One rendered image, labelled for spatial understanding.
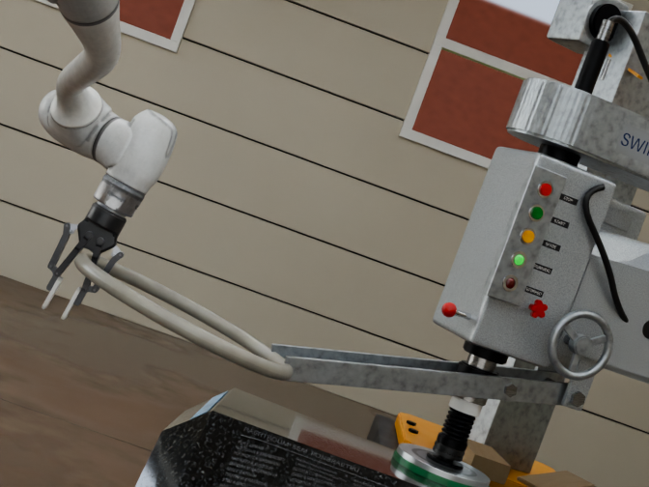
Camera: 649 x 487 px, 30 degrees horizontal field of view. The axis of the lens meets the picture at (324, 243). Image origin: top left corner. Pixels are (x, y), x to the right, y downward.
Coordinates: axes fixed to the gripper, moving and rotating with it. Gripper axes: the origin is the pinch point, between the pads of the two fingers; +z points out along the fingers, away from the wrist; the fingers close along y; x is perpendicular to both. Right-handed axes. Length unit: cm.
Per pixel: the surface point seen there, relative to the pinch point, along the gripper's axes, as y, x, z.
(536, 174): 71, 0, -68
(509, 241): 73, 0, -54
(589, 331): 100, 10, -46
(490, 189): 68, 17, -63
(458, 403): 84, 14, -19
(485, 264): 73, 8, -48
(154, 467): 32.2, -3.9, 20.0
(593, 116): 77, 3, -85
